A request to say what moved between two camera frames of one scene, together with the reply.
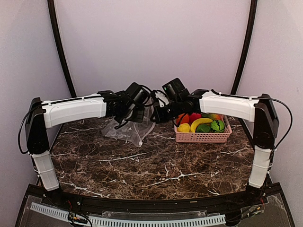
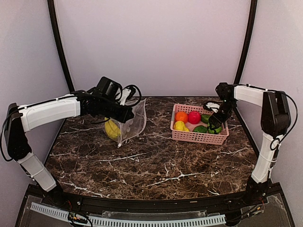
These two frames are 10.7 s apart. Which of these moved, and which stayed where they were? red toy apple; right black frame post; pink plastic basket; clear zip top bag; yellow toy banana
Moved: yellow toy banana; clear zip top bag
Stayed: red toy apple; right black frame post; pink plastic basket
